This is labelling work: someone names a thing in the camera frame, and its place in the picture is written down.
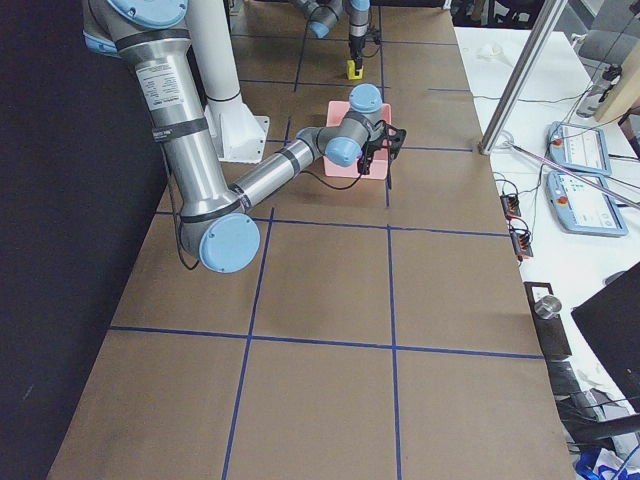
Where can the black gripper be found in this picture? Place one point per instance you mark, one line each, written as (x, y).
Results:
(354, 42)
(370, 148)

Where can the yellow foam block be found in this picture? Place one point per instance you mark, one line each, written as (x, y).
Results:
(353, 72)

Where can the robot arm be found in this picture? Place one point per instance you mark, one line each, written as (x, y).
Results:
(182, 57)
(322, 16)

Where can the lower teach pendant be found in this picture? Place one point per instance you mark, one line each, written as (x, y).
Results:
(583, 209)

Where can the teach pendant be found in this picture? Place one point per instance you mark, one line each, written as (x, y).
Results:
(579, 148)
(583, 209)

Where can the upper teach pendant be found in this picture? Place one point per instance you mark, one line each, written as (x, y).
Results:
(579, 148)

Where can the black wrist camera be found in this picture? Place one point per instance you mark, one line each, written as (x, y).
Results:
(392, 141)
(374, 35)

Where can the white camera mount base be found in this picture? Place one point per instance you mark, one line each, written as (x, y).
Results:
(238, 135)

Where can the white camera pole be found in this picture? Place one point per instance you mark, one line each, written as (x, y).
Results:
(208, 27)

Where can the aluminium frame post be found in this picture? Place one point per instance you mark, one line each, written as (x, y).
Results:
(537, 39)

